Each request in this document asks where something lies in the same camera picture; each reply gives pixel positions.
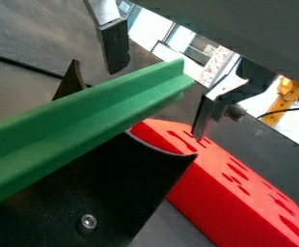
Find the green star-profile bar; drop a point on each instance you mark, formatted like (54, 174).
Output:
(45, 137)

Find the red shape-sorter block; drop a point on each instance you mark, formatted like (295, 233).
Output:
(237, 209)

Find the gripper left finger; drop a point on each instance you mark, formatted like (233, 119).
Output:
(112, 31)

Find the black curved fixture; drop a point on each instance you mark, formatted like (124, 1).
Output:
(96, 200)

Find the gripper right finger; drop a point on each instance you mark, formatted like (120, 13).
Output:
(212, 108)

